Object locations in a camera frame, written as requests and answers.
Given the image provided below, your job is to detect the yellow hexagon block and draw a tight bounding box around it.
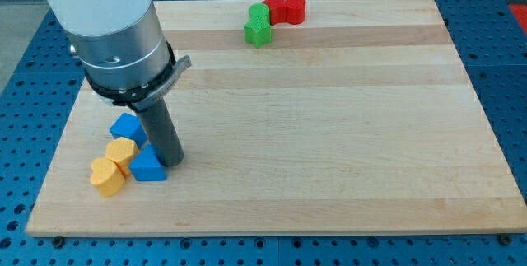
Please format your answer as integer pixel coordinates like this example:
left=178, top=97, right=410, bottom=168
left=105, top=137, right=139, bottom=176

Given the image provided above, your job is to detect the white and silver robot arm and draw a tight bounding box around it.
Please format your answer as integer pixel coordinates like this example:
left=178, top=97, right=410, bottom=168
left=47, top=0, right=190, bottom=111

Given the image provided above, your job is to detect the wooden board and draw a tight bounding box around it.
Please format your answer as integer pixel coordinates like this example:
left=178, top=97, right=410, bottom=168
left=26, top=0, right=526, bottom=237

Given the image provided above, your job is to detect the green star block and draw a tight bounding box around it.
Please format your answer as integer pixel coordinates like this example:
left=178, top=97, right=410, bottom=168
left=244, top=17, right=272, bottom=48

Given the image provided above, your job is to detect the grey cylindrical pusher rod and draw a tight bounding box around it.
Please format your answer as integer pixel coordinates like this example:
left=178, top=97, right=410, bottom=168
left=137, top=99, right=184, bottom=167

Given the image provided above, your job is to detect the green cylinder block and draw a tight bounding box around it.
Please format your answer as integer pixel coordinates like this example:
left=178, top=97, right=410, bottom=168
left=248, top=2, right=270, bottom=23

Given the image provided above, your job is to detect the red star block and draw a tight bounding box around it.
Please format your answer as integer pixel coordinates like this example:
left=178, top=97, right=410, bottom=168
left=263, top=0, right=287, bottom=26

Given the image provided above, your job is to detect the red cylinder block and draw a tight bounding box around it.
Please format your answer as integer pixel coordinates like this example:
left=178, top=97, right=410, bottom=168
left=285, top=0, right=306, bottom=25

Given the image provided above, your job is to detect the blue triangle block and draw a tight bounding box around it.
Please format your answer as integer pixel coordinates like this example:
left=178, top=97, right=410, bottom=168
left=129, top=145, right=167, bottom=181

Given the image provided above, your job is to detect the blue cube block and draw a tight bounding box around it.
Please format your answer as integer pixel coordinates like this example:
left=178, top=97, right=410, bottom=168
left=110, top=113, right=147, bottom=149

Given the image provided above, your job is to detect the yellow heart block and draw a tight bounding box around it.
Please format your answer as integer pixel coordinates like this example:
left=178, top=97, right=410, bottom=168
left=90, top=157, right=125, bottom=198

